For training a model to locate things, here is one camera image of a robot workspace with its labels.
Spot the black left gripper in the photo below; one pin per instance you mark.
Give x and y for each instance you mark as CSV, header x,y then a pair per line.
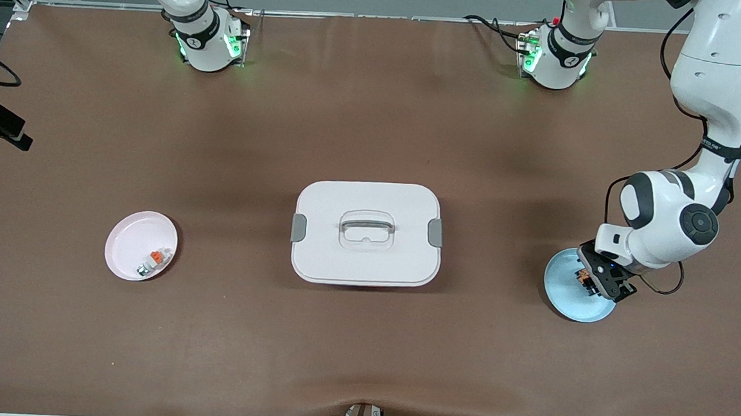
x,y
587,277

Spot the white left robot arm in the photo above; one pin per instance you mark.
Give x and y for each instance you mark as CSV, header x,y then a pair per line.
x,y
714,62

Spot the grey table edge rail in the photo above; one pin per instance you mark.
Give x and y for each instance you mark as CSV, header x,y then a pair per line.
x,y
356,15

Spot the small orange white switch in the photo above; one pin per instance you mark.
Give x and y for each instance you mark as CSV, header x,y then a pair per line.
x,y
158,257

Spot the brown table cover mat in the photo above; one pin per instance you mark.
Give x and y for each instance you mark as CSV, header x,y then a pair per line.
x,y
362,349

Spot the white lidded container box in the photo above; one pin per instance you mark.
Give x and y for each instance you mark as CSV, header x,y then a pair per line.
x,y
367,259

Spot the light blue round plate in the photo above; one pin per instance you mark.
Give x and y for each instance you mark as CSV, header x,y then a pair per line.
x,y
570,304

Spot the pink round plate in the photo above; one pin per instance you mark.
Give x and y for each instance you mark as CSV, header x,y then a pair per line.
x,y
130,238

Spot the small silver component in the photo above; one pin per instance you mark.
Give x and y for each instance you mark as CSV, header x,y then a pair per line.
x,y
143,270

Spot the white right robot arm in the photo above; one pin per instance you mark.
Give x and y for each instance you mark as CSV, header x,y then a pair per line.
x,y
206,50

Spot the black orange push-button switch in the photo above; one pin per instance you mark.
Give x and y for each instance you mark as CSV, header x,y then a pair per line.
x,y
582,274

